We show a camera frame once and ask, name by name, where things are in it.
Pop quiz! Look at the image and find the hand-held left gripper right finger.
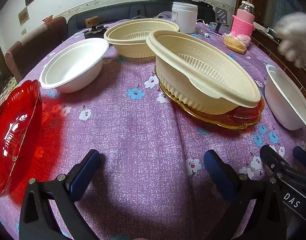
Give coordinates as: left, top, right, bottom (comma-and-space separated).
204, 150, 287, 240

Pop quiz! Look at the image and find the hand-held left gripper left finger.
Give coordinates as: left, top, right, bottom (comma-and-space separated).
19, 149, 101, 240

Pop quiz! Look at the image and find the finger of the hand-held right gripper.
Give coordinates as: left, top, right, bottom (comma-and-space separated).
293, 146, 306, 178
260, 144, 291, 180

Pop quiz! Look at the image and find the gold-rimmed red plate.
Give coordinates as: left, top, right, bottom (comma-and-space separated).
154, 65, 265, 130

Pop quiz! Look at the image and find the white foam bowl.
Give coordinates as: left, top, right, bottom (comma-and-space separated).
39, 38, 110, 93
264, 64, 306, 131

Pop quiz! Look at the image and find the red glass plate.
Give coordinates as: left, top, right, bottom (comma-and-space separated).
0, 79, 43, 198

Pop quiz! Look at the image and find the beige ribbed plastic bowl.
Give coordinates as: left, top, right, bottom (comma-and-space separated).
146, 30, 262, 115
104, 19, 180, 58

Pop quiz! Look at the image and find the purple floral tablecloth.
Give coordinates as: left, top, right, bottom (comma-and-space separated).
0, 20, 306, 240

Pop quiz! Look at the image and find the wooden sideboard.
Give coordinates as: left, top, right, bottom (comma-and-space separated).
251, 22, 306, 80

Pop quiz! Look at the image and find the clear bag of biscuits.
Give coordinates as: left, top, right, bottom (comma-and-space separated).
222, 33, 251, 54

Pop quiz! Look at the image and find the brown armchair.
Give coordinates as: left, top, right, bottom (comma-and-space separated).
5, 16, 67, 83

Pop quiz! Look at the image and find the pink bottle with knitted sleeve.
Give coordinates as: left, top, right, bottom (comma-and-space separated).
231, 1, 255, 37

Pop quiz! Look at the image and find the dark small jar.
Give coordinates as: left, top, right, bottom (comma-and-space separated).
83, 17, 108, 39

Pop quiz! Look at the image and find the black phone stand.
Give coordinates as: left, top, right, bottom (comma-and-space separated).
215, 7, 230, 34

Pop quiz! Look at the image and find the white plastic jar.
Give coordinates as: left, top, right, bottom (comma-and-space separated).
172, 2, 198, 34

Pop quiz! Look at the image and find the black leather sofa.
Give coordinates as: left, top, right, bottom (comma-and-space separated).
67, 0, 240, 34

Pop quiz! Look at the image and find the small framed wall plaque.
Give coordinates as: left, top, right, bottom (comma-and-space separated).
18, 7, 28, 26

